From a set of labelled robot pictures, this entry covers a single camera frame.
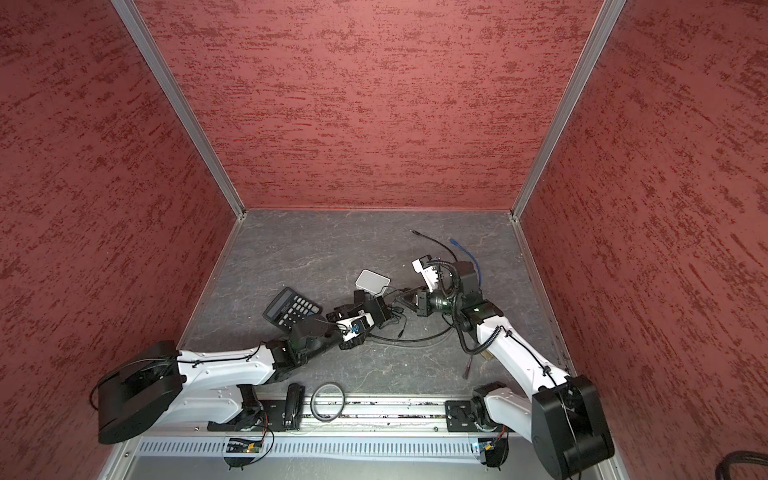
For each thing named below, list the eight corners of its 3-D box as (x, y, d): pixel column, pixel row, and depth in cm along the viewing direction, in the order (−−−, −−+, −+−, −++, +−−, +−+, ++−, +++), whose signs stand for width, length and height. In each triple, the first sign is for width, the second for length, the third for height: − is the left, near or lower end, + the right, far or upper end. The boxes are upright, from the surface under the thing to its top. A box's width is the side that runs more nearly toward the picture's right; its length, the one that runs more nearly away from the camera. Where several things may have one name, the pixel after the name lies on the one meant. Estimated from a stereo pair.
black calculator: (265, 316, 93) (261, 312, 91) (288, 290, 99) (285, 285, 97) (300, 338, 89) (297, 334, 86) (322, 309, 95) (320, 304, 92)
